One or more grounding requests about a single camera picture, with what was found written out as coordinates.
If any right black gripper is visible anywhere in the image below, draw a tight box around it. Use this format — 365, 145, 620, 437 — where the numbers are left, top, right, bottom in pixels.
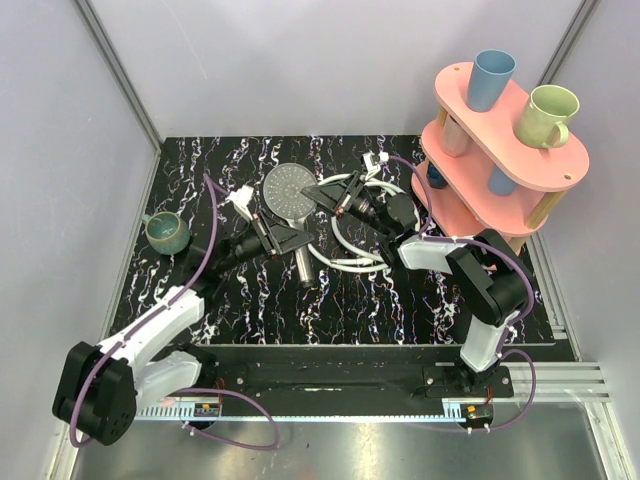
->
301, 171, 392, 238

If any grey shower head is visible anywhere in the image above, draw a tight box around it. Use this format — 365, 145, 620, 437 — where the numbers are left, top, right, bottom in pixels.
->
263, 162, 319, 289

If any white shower hose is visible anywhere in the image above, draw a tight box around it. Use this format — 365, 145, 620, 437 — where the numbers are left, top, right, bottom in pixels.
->
309, 173, 416, 274

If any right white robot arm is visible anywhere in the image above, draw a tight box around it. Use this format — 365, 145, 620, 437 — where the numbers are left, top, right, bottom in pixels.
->
301, 173, 533, 397

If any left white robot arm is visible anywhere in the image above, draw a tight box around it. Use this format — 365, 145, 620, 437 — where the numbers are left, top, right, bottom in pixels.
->
52, 211, 314, 446

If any dark blue cup bottom shelf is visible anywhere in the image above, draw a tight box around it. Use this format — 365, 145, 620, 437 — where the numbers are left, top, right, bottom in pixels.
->
426, 163, 448, 189

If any teal ceramic cup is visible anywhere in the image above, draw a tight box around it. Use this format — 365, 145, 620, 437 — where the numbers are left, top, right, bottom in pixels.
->
141, 211, 191, 256

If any pink cup middle shelf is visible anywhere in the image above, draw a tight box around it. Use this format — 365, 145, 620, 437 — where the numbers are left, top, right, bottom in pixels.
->
440, 115, 471, 158

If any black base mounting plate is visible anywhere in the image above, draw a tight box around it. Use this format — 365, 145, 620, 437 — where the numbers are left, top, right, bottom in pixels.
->
158, 359, 515, 419

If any pink three-tier shelf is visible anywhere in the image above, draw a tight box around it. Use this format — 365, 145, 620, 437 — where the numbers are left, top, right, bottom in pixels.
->
411, 62, 589, 251

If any light blue cup middle shelf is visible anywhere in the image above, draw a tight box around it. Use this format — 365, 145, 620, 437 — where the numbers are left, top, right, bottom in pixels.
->
488, 165, 518, 197

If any blue tumbler on top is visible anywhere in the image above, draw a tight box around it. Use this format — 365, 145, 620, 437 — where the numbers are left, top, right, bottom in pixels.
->
466, 49, 516, 112

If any green mug on shelf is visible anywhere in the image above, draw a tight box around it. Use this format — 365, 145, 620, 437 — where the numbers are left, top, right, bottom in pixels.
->
513, 84, 580, 149

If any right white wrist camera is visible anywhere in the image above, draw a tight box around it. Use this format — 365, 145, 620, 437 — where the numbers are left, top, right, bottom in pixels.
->
361, 152, 389, 182

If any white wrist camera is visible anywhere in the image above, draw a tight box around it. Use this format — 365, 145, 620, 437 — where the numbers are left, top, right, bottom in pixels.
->
361, 152, 389, 182
228, 185, 254, 222

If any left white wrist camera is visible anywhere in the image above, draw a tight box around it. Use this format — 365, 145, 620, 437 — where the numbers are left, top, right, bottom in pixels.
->
228, 185, 254, 222

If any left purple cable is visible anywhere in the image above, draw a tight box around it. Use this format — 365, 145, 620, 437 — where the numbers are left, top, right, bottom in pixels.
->
68, 172, 282, 450

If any purple cable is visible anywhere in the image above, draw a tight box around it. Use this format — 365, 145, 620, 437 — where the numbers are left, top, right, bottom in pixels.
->
68, 172, 282, 450
384, 154, 539, 434

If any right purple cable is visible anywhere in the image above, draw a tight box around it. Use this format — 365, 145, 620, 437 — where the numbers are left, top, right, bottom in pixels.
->
384, 154, 539, 434

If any aluminium rail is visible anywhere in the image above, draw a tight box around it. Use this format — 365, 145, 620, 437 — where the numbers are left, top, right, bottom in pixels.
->
506, 362, 611, 403

